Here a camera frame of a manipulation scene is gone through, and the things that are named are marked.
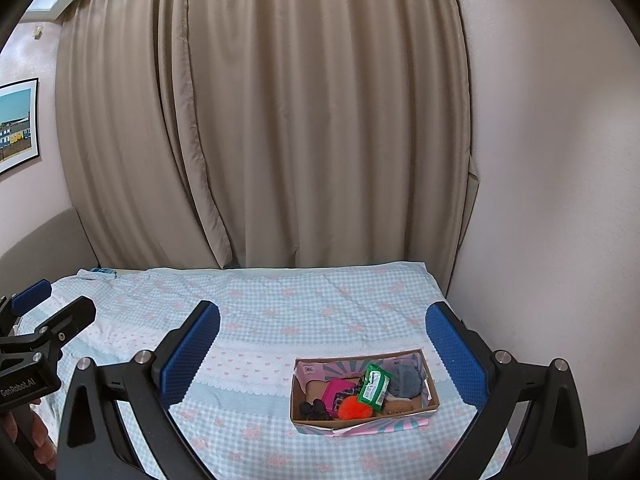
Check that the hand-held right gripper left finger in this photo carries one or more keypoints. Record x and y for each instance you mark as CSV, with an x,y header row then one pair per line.
x,y
192,350

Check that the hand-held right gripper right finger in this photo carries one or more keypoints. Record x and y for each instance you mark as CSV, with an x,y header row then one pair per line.
x,y
457,355

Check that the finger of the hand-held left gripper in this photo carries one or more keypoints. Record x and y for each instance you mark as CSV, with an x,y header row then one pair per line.
x,y
70,315
30,296

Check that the grey sock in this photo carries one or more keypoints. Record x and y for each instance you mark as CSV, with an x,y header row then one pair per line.
x,y
405,380

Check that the green tissue packet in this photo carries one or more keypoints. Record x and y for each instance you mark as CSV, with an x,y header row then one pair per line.
x,y
375,385

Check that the black patterned cloth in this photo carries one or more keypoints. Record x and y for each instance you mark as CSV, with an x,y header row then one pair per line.
x,y
351,390

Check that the orange pompom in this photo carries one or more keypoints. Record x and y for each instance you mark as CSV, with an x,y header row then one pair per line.
x,y
355,407

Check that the black hair scrunchie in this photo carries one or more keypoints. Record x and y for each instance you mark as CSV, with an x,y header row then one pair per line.
x,y
312,408

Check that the pink cardboard box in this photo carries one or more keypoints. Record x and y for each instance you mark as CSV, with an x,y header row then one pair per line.
x,y
320,426

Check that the person's left hand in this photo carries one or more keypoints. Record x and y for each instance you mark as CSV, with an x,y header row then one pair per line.
x,y
42,442

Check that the small blue item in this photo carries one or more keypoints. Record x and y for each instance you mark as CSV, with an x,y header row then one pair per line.
x,y
105,273

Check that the beige padded headboard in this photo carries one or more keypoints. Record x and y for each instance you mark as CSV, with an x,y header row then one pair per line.
x,y
50,245

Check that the checked blue pink blanket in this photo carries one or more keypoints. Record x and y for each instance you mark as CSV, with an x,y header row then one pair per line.
x,y
300,305

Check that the pink pad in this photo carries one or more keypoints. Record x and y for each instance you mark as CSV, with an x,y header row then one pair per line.
x,y
334,391

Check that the beige curtain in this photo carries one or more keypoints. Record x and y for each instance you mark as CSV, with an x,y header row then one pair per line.
x,y
300,110

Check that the wall poster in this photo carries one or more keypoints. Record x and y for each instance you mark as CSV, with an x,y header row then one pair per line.
x,y
17,125

